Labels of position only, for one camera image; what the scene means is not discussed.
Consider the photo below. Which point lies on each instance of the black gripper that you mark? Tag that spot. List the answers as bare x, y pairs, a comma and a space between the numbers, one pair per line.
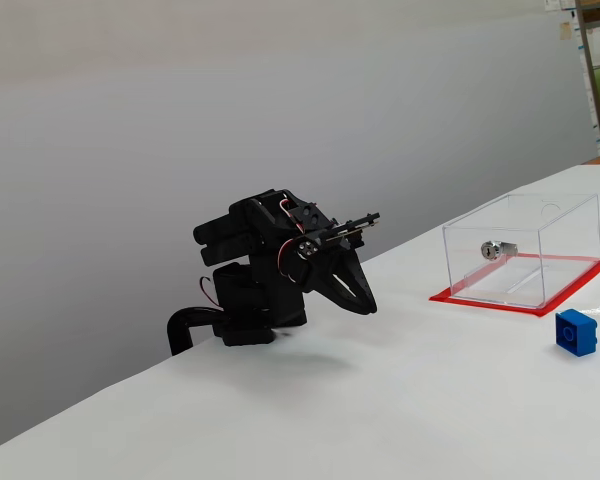
327, 266

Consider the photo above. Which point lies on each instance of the blue lego brick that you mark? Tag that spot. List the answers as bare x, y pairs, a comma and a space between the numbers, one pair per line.
575, 332

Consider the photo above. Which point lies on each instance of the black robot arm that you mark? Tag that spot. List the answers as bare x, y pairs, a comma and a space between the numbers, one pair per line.
260, 300

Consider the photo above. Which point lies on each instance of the transparent plastic box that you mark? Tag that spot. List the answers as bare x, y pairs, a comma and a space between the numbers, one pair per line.
555, 220

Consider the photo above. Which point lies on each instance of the red tape rectangle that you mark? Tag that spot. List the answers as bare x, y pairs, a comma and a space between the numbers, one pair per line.
480, 303

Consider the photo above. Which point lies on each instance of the silver cam lock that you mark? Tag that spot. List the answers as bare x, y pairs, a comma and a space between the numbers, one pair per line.
490, 250

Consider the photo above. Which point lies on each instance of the black table clamp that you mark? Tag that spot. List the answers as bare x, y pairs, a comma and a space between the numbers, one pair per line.
177, 330

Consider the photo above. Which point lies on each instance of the grey metal shelf frame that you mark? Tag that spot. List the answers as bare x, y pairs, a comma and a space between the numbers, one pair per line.
589, 60

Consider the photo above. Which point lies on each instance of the yellow wall note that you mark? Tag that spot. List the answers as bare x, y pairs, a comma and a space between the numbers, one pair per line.
565, 31

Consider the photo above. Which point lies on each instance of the white wall note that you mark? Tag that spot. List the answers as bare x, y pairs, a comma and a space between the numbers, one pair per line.
555, 5

